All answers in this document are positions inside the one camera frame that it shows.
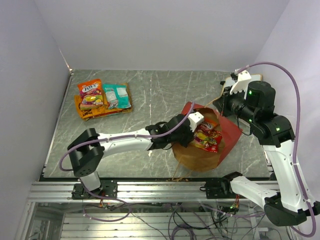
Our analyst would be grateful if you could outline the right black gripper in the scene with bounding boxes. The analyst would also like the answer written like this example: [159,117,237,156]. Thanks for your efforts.
[213,84,257,124]

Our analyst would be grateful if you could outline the aluminium rail frame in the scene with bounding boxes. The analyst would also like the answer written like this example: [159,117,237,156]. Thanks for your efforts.
[27,178,296,240]

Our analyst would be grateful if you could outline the red brown paper bag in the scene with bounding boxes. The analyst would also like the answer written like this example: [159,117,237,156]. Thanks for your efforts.
[172,104,242,182]

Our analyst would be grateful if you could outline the teal snack packet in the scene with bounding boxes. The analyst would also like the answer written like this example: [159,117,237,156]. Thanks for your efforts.
[102,84,132,110]

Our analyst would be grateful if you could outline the red snack packet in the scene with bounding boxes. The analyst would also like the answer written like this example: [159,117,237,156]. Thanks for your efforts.
[198,130,223,153]

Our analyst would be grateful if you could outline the white notepad board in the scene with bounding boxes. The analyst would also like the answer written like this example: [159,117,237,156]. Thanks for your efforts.
[217,74,263,99]

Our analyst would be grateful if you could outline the Fox's fruits candy bag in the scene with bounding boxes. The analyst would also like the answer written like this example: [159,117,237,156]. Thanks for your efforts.
[190,120,222,153]
[77,78,104,111]

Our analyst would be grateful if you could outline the loose wires under table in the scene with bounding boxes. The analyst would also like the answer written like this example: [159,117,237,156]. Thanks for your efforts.
[82,194,276,240]

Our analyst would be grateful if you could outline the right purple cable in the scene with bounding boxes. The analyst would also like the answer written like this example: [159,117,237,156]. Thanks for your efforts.
[236,61,318,238]

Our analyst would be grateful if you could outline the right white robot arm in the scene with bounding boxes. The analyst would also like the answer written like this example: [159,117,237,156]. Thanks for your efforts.
[212,81,320,227]

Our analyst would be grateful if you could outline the Doritos chip bag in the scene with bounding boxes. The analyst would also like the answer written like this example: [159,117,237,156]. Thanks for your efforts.
[82,82,134,122]

